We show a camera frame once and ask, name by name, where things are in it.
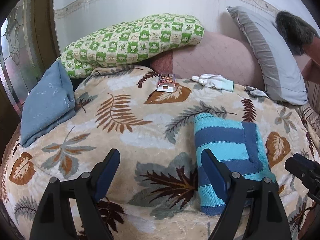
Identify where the blue striped knit sweater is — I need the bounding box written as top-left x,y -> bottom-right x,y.
193,113 -> 276,216

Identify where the striped brown blanket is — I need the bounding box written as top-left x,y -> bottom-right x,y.
295,81 -> 320,136

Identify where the grey blue pillow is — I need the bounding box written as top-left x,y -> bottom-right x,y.
227,6 -> 308,106

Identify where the small grey cloth piece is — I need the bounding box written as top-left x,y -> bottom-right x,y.
245,86 -> 268,98

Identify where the pink brown headboard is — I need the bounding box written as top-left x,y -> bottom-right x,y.
294,37 -> 320,84

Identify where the leaf pattern beige bedspread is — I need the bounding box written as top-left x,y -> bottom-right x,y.
1,66 -> 319,239

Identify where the folded blue cloth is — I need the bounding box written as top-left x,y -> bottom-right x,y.
21,61 -> 75,147

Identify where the dark fuzzy cushion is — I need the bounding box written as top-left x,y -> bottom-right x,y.
276,11 -> 319,55

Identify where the pink quilted bolster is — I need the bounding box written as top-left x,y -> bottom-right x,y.
150,31 -> 265,90

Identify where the small red white packet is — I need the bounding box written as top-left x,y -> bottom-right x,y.
156,74 -> 175,93

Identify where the brown wooden glass door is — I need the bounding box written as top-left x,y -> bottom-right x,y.
0,0 -> 61,120

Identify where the green checkered pillow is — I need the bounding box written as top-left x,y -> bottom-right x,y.
58,13 -> 204,79

